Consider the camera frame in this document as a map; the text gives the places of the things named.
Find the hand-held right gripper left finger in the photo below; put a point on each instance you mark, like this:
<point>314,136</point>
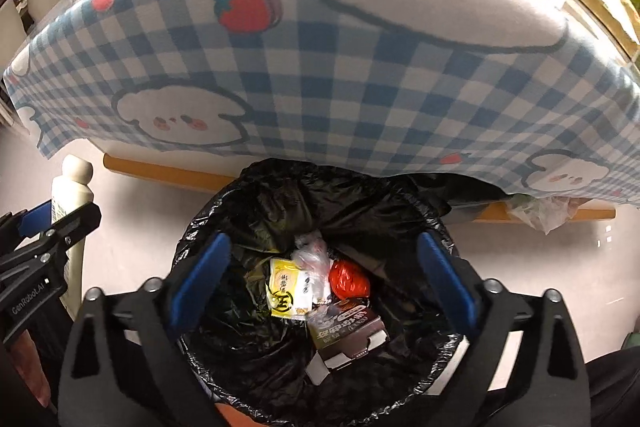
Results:
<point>200,287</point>

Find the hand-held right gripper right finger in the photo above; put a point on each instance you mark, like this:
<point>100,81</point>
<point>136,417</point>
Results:
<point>445,282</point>

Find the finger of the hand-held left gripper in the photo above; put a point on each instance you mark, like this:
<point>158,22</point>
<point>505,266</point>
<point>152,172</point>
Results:
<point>32,219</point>
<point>70,229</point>

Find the white plastic bottle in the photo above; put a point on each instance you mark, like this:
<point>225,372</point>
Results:
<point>75,192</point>

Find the trash bin with black bag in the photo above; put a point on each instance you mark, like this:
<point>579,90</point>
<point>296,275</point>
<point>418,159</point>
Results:
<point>260,217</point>

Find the person's left hand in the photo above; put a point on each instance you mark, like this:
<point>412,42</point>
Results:
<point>32,367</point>

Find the yellow snack packet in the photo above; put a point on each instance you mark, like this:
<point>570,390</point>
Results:
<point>287,287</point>

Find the red crumpled wrapper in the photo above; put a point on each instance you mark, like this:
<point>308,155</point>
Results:
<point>347,279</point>

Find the brown cardboard box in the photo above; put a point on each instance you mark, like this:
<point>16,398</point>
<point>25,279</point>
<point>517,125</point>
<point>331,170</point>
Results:
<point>345,327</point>

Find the crumpled clear plastic wrapper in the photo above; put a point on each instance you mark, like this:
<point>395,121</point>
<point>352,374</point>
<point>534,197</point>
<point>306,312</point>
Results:
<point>312,257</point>

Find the clear plastic bag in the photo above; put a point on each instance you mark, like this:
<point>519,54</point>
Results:
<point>542,212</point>

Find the person's dark clothing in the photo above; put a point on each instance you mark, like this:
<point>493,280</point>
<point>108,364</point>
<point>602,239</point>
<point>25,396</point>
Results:
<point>615,392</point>

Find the blue checked printed tablecloth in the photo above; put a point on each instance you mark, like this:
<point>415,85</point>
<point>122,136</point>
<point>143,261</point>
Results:
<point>350,57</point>

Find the gold foil packet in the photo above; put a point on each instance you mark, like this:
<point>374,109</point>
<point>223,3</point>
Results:
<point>605,7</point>

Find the wooden table frame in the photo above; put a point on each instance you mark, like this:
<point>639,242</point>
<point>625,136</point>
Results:
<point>160,174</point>

